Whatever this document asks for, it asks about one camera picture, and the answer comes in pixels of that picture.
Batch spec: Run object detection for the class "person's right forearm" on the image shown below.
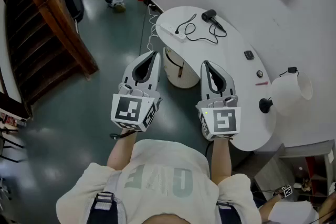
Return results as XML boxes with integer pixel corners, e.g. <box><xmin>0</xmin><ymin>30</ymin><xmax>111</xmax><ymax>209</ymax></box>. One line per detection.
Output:
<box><xmin>209</xmin><ymin>138</ymin><xmax>235</xmax><ymax>185</ymax></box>

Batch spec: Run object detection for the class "white power strip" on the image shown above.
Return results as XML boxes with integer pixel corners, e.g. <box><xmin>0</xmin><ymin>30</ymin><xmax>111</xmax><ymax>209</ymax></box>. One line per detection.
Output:
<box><xmin>159</xmin><ymin>22</ymin><xmax>188</xmax><ymax>44</ymax></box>

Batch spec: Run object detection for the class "black lamp cable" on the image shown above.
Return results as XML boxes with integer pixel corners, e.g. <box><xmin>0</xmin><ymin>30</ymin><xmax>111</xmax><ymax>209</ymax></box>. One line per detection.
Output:
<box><xmin>278</xmin><ymin>67</ymin><xmax>300</xmax><ymax>78</ymax></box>

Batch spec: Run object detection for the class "grey cabinet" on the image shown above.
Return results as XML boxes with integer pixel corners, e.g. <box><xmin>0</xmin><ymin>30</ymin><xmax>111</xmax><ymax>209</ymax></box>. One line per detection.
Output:
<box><xmin>253</xmin><ymin>140</ymin><xmax>336</xmax><ymax>203</ymax></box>

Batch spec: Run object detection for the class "thin black floor cable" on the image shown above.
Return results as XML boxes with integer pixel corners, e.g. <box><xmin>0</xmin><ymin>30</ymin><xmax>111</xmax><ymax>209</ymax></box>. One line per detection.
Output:
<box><xmin>139</xmin><ymin>0</ymin><xmax>152</xmax><ymax>57</ymax></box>

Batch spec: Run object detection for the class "black hair dryer cable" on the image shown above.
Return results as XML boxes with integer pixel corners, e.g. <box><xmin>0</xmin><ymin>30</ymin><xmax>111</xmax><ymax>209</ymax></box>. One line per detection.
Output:
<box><xmin>175</xmin><ymin>13</ymin><xmax>228</xmax><ymax>46</ymax></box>

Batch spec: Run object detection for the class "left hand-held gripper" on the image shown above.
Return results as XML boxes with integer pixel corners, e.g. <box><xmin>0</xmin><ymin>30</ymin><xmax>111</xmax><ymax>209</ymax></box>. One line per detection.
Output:
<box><xmin>110</xmin><ymin>50</ymin><xmax>162</xmax><ymax>132</ymax></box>

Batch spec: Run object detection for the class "black hair dryer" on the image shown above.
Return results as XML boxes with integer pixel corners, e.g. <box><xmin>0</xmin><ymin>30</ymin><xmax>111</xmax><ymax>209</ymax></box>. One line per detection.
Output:
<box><xmin>201</xmin><ymin>9</ymin><xmax>227</xmax><ymax>34</ymax></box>

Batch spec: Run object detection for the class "white cylindrical table base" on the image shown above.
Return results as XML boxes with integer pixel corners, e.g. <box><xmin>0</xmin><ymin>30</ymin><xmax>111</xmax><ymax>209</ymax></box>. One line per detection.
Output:
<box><xmin>162</xmin><ymin>46</ymin><xmax>201</xmax><ymax>89</ymax></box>

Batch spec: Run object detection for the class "black left wrist strap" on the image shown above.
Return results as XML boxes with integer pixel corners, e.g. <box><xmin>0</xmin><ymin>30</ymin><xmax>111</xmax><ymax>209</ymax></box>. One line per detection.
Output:
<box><xmin>109</xmin><ymin>129</ymin><xmax>138</xmax><ymax>140</ymax></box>

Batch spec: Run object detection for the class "brown wooden staircase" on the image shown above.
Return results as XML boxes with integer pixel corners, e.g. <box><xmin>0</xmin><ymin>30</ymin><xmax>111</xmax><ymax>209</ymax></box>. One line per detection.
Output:
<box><xmin>0</xmin><ymin>0</ymin><xmax>100</xmax><ymax>118</ymax></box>

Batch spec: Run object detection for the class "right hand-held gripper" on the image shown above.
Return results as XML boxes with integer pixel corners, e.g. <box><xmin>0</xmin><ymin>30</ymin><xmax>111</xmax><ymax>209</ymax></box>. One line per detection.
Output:
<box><xmin>195</xmin><ymin>60</ymin><xmax>242</xmax><ymax>142</ymax></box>

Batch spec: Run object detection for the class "white shade table lamp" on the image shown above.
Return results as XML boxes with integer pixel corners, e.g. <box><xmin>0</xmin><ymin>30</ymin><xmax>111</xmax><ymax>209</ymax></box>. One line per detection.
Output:
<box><xmin>258</xmin><ymin>70</ymin><xmax>313</xmax><ymax>117</ymax></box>

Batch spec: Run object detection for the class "white cable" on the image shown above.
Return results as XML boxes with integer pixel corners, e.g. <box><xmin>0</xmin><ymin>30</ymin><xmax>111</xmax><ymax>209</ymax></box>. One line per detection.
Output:
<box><xmin>146</xmin><ymin>3</ymin><xmax>161</xmax><ymax>52</ymax></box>

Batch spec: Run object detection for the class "person's left forearm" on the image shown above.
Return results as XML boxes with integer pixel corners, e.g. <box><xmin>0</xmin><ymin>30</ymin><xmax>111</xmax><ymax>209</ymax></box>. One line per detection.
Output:
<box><xmin>106</xmin><ymin>130</ymin><xmax>138</xmax><ymax>173</ymax></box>

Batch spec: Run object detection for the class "navy grey harness strap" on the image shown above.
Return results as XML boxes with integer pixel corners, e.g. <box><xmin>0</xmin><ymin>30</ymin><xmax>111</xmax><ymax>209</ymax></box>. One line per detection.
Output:
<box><xmin>86</xmin><ymin>172</ymin><xmax>122</xmax><ymax>224</ymax></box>
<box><xmin>216</xmin><ymin>200</ymin><xmax>243</xmax><ymax>224</ymax></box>

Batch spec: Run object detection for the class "black bin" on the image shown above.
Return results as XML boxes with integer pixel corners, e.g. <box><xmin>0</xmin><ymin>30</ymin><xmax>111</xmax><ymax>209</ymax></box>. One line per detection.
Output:
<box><xmin>62</xmin><ymin>0</ymin><xmax>86</xmax><ymax>22</ymax></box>

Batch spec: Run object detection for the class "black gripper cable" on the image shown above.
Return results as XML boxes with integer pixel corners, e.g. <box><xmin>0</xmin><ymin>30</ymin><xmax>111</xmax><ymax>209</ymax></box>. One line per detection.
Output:
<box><xmin>204</xmin><ymin>140</ymin><xmax>213</xmax><ymax>159</ymax></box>

